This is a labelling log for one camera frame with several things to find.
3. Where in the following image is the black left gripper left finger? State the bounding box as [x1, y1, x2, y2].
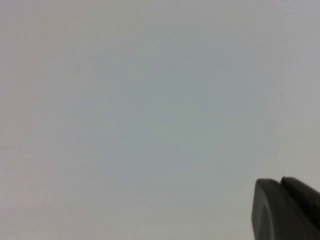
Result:
[251, 178, 320, 240]

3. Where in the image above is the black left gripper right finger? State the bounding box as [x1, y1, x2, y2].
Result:
[280, 176, 320, 220]

